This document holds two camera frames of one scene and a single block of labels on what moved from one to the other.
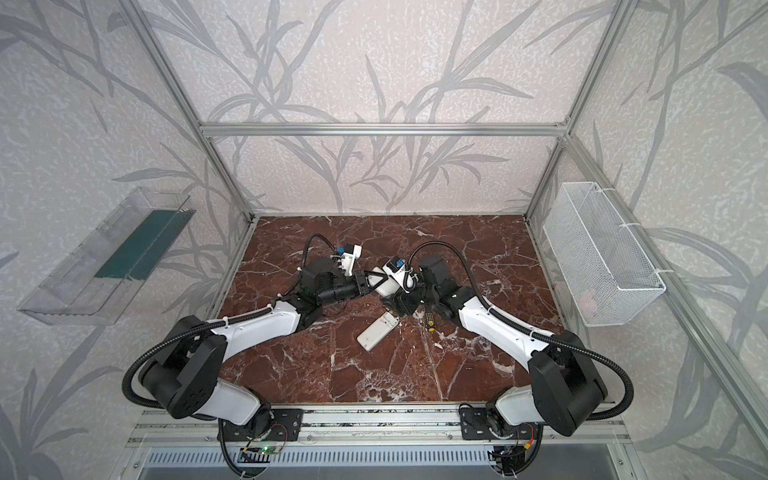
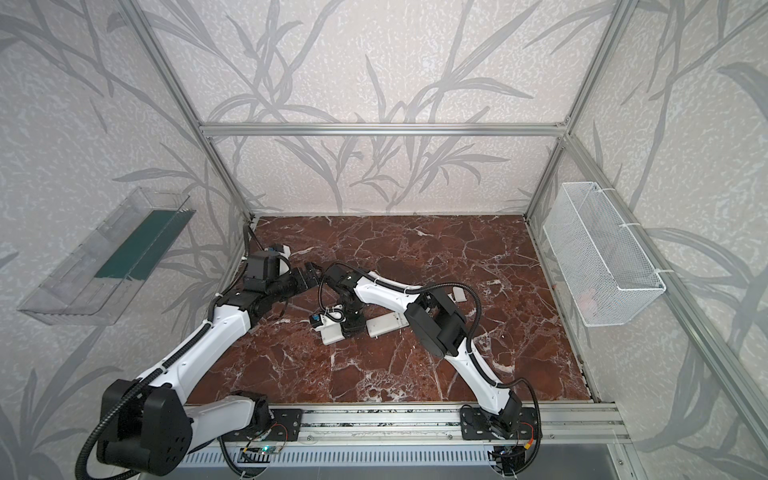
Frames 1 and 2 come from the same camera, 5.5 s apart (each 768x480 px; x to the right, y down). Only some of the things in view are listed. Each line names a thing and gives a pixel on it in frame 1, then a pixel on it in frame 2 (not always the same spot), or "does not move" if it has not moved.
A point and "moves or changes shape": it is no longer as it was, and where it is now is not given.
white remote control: x=396 y=266 to x=332 y=320
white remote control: x=377 y=330 moves or changes shape
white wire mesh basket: x=604 y=267 does not move
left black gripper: x=361 y=284 to x=309 y=277
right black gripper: x=402 y=301 to x=349 y=315
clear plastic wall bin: x=93 y=282 does not move
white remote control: x=386 y=288 moves or changes shape
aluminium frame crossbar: x=384 y=129 does not move
